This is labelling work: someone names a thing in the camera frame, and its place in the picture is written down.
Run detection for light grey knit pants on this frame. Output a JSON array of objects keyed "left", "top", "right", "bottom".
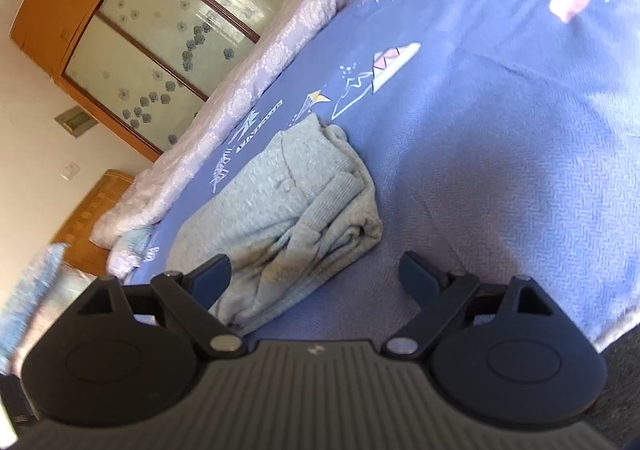
[{"left": 164, "top": 113, "right": 385, "bottom": 329}]

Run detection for blue printed bed sheet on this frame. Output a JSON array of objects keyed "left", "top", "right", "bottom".
[{"left": 134, "top": 0, "right": 640, "bottom": 352}]

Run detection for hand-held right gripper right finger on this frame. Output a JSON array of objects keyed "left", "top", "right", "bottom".
[{"left": 384, "top": 251, "right": 555, "bottom": 359}]

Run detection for light wooden nightstand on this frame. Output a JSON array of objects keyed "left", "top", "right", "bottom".
[{"left": 50, "top": 169, "right": 136, "bottom": 277}]

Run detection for grey wall panel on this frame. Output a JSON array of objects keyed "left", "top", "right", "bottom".
[{"left": 54, "top": 108, "right": 97, "bottom": 137}]

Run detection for wooden wardrobe with glass doors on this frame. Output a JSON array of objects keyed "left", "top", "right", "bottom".
[{"left": 9, "top": 0, "right": 322, "bottom": 164}]

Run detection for blue patterned cloth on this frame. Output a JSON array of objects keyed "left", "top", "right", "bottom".
[{"left": 0, "top": 243, "right": 96, "bottom": 372}]

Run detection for pink floral quilt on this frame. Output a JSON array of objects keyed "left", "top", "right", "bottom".
[{"left": 92, "top": 0, "right": 417, "bottom": 247}]

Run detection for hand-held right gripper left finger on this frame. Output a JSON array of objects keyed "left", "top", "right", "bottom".
[{"left": 75, "top": 253, "right": 247, "bottom": 359}]

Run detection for floral pillow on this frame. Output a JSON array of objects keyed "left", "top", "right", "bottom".
[{"left": 107, "top": 225, "right": 164, "bottom": 277}]

